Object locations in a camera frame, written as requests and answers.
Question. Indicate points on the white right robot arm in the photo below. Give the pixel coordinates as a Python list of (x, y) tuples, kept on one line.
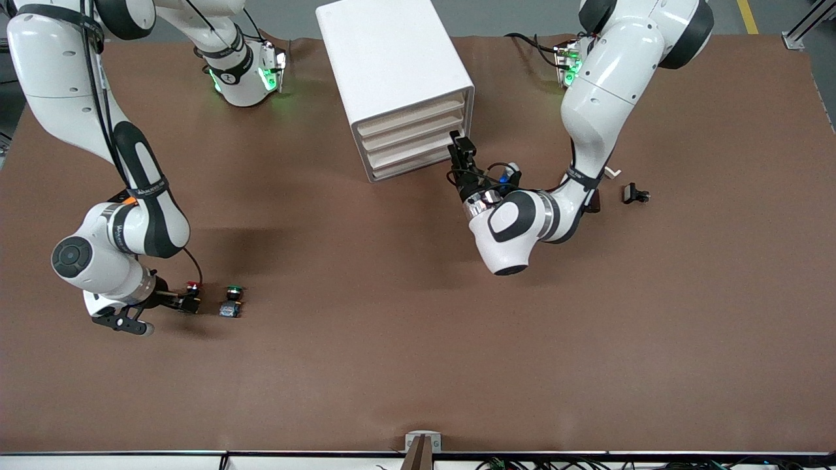
[(98, 248)]

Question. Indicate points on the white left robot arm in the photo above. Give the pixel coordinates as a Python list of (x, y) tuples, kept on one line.
[(601, 98)]

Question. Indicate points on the red push button switch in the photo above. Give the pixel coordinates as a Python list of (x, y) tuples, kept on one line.
[(193, 285)]

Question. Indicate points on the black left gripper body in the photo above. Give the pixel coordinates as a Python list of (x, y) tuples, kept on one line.
[(466, 187)]

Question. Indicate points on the white curved plastic part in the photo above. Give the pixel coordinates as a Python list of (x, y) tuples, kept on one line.
[(612, 172)]

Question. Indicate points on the small black electrical component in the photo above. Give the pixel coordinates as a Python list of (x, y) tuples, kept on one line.
[(630, 193)]

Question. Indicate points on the dark brown electrical component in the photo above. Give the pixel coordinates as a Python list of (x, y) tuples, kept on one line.
[(594, 202)]

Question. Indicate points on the aluminium frame profile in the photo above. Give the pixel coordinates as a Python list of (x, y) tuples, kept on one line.
[(793, 40)]

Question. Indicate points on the green push button switch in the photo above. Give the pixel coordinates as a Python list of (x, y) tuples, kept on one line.
[(230, 308)]

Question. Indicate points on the white table edge rail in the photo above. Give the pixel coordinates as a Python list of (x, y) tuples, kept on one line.
[(130, 462)]

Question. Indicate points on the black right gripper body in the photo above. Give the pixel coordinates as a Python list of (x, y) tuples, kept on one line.
[(167, 298)]

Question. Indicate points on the grey table edge bracket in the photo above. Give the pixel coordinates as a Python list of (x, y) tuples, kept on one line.
[(423, 445)]

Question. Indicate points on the orange and black box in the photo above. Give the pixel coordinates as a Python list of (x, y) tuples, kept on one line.
[(119, 196)]

